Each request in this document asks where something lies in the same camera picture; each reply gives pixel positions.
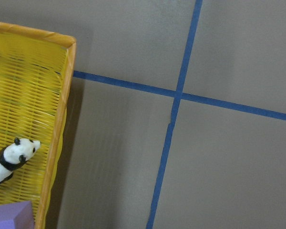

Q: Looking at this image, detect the yellow wicker basket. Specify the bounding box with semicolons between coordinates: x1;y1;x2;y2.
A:
0;22;76;229

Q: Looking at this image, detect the purple foam block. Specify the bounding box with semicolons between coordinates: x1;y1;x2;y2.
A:
0;201;35;229

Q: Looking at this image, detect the toy panda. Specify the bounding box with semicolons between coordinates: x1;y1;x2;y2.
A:
0;137;41;184

